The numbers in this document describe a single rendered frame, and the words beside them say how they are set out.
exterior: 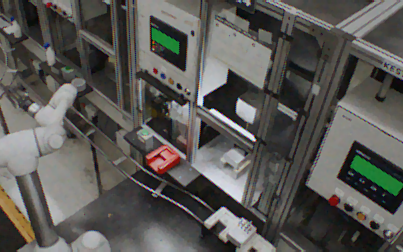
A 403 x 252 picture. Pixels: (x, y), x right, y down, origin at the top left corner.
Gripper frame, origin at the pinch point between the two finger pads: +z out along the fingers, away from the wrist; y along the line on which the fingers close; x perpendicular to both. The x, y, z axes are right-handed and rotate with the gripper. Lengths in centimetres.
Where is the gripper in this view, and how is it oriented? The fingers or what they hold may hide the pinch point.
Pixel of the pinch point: (5, 87)
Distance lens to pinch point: 249.6
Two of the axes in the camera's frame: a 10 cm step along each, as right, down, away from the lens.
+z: -8.1, -5.9, -0.3
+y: 5.8, -8.1, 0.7
